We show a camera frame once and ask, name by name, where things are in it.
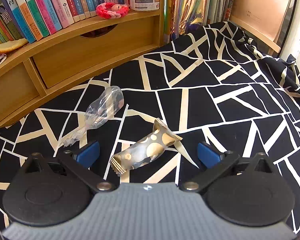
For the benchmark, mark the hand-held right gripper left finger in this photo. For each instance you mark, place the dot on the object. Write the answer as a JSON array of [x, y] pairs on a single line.
[[88, 153]]

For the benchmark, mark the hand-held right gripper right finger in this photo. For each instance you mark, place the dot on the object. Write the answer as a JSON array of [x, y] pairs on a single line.
[[208, 153]]

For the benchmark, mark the clear plastic wrapper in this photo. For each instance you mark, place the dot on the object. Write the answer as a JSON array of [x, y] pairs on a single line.
[[107, 105]]

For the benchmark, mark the gold-dotted grey candy wrapper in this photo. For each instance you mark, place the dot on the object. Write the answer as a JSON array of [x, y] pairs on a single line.
[[145, 148]]

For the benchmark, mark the row of upright books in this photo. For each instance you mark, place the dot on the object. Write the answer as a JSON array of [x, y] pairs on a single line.
[[52, 2]]

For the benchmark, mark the black white patterned tablecloth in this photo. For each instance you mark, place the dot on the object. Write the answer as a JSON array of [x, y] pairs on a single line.
[[240, 100]]

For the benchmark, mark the wooden desktop shelf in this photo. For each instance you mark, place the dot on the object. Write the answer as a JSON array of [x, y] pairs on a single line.
[[65, 55]]

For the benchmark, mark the orange peel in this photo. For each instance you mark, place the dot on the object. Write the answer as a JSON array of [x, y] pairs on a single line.
[[10, 45]]

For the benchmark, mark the row of wrapped thin magazines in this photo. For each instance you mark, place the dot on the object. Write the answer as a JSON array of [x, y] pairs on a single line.
[[195, 7]]

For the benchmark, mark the large brown paper notebook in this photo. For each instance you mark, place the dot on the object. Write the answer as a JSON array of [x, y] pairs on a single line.
[[260, 12]]

